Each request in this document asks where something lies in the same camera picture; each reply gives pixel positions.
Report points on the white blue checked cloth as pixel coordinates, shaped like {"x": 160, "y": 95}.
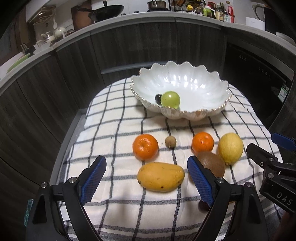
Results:
{"x": 120, "y": 208}

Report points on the black wire spice rack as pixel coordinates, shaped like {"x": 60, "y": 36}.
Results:
{"x": 181, "y": 5}

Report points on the white teapot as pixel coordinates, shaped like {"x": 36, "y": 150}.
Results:
{"x": 59, "y": 32}

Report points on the green round plum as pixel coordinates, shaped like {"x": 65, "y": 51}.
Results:
{"x": 170, "y": 99}

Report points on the dark purple plum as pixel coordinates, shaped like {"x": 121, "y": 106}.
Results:
{"x": 203, "y": 206}

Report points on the grey cabinet drawer handle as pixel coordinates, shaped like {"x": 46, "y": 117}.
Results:
{"x": 119, "y": 68}

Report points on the yellow mango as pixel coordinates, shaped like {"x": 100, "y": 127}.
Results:
{"x": 160, "y": 177}

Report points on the yellow lemon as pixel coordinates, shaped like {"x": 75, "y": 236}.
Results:
{"x": 230, "y": 148}

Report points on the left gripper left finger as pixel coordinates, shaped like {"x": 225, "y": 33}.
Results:
{"x": 45, "y": 219}

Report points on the yellow cap jar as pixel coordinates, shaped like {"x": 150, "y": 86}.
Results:
{"x": 189, "y": 8}

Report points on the white scalloped ceramic bowl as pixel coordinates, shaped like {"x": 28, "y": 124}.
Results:
{"x": 200, "y": 93}

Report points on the green white energy sticker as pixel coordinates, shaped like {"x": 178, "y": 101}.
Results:
{"x": 283, "y": 93}

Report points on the white rice cooker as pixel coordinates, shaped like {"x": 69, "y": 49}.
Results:
{"x": 258, "y": 9}

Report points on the green sauce bottle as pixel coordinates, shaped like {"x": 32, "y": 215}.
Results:
{"x": 209, "y": 12}

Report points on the red label bottle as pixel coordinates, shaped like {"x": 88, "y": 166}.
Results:
{"x": 230, "y": 12}

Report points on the dark grape in bowl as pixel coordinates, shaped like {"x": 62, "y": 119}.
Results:
{"x": 158, "y": 99}

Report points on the right orange mandarin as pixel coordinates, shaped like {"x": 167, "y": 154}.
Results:
{"x": 202, "y": 142}

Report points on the brown kiwi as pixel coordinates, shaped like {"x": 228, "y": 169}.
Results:
{"x": 212, "y": 162}

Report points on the small tan longan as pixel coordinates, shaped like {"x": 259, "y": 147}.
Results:
{"x": 170, "y": 142}

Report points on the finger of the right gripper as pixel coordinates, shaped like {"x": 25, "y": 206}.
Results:
{"x": 259, "y": 155}
{"x": 283, "y": 141}

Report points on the black wok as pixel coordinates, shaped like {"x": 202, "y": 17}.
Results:
{"x": 104, "y": 13}

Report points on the steel saucepan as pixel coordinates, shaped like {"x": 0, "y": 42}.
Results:
{"x": 152, "y": 5}

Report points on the orange mandarin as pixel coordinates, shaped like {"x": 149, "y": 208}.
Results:
{"x": 145, "y": 147}
{"x": 202, "y": 142}

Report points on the left orange mandarin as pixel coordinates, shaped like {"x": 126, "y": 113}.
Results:
{"x": 145, "y": 147}

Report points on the dark soy sauce bottle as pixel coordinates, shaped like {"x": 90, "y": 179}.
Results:
{"x": 221, "y": 12}

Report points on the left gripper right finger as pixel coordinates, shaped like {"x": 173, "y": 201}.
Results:
{"x": 247, "y": 221}

